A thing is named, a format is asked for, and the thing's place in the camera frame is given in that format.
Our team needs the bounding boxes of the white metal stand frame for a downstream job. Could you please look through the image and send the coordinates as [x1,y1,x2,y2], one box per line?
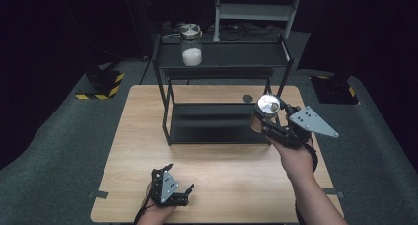
[212,0,305,43]

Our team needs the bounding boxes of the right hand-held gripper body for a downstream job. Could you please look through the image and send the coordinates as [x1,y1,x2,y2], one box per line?
[270,105,340,151]

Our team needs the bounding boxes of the glass jar with brown contents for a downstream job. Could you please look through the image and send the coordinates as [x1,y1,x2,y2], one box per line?
[250,93,283,134]

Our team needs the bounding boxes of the black metal two-tier shelf rack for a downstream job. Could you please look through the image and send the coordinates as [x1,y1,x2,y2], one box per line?
[151,32,296,147]

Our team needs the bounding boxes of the black yellow striped stand base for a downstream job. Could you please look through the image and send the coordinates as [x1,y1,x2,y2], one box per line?
[74,61,126,101]
[310,74,360,106]

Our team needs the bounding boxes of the person's right hand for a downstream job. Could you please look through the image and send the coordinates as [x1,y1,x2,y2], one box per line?
[270,136,318,188]

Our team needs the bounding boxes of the grey tape strip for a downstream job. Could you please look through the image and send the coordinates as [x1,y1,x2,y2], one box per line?
[324,187,345,200]
[87,189,110,200]

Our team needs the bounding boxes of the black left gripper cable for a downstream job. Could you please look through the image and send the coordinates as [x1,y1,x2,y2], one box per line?
[133,189,156,225]

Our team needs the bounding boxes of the glass jar with white powder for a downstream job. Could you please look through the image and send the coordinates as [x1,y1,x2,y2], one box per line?
[178,23,204,68]

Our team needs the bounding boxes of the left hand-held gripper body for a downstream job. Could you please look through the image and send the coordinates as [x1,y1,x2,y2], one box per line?
[150,168,191,207]

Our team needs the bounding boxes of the person's left hand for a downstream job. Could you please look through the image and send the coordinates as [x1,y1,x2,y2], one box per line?
[144,181,179,217]

